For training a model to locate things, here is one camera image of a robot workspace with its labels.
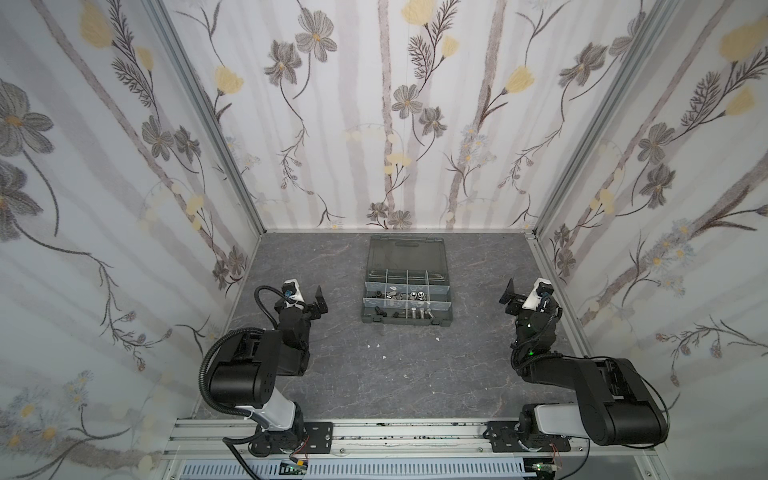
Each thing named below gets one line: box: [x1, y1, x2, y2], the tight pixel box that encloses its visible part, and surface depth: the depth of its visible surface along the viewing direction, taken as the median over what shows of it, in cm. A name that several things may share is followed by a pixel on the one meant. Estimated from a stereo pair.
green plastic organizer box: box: [362, 235, 453, 327], surface depth 103 cm
